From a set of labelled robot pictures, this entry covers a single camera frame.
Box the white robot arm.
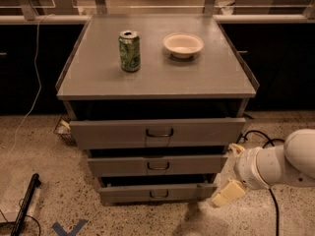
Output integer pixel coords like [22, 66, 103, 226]
[212, 129, 315, 207]

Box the black floor cable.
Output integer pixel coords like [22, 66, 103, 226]
[229, 129, 286, 236]

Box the black bar on floor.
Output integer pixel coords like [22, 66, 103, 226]
[10, 173, 40, 236]

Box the grey drawer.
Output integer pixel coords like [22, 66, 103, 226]
[99, 183, 217, 204]
[88, 155, 227, 177]
[70, 118, 245, 149]

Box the grey drawer cabinet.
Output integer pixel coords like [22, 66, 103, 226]
[54, 14, 260, 206]

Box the white hanging cable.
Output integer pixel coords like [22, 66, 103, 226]
[6, 13, 55, 155]

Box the grey top drawer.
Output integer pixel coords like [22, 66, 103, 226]
[70, 118, 245, 149]

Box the wire basket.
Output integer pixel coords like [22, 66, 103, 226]
[53, 115, 77, 147]

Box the white paper bowl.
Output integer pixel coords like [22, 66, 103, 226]
[163, 32, 204, 58]

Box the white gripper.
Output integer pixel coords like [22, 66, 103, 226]
[212, 144, 273, 207]

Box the grey bottom drawer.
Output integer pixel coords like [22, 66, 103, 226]
[99, 183, 217, 204]

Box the green soda can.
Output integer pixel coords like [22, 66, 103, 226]
[118, 30, 141, 73]

